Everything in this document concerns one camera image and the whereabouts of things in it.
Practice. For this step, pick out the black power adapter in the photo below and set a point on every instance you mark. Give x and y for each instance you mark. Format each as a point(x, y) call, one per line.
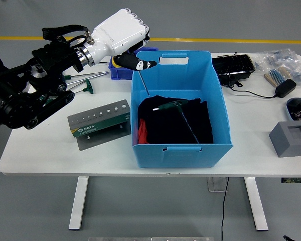
point(286, 88)

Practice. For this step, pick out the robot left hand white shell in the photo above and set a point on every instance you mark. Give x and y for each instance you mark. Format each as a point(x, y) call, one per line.
point(118, 32)

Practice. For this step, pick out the grey hollow block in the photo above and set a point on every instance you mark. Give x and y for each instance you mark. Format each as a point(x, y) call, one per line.
point(283, 143)

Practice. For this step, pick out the light blue parts tray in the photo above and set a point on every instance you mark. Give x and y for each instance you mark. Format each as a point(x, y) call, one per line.
point(288, 110)

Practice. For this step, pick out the black plastic tray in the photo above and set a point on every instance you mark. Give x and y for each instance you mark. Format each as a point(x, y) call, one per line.
point(233, 65)

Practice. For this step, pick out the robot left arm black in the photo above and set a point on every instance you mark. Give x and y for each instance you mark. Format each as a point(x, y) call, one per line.
point(15, 100)

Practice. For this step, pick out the table height control panel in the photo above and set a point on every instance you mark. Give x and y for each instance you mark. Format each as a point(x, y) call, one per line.
point(296, 180)

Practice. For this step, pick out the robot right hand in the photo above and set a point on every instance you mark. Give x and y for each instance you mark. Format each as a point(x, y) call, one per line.
point(288, 238)

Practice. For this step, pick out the white table leg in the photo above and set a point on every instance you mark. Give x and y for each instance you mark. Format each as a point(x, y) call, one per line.
point(77, 206)
point(257, 206)

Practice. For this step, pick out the green metal hex key stand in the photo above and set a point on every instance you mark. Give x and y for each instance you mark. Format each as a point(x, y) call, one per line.
point(100, 126)

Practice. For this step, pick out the small blue parts bin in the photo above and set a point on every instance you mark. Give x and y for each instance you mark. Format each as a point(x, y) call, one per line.
point(120, 74)

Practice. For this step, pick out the clear bracket under table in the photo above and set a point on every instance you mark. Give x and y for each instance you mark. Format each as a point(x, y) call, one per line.
point(214, 185)

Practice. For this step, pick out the red cloth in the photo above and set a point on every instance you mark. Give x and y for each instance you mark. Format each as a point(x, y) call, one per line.
point(142, 130)

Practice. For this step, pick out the clear plastic component bags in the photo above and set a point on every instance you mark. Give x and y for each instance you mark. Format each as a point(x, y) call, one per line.
point(278, 59)

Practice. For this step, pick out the black cloth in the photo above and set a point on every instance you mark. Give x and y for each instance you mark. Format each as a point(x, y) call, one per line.
point(165, 128)

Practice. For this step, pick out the taped resistor strip bundle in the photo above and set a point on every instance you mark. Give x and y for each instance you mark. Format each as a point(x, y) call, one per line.
point(276, 75)

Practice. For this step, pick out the large blue folding box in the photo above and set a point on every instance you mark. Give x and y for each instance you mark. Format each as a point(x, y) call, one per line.
point(185, 158)

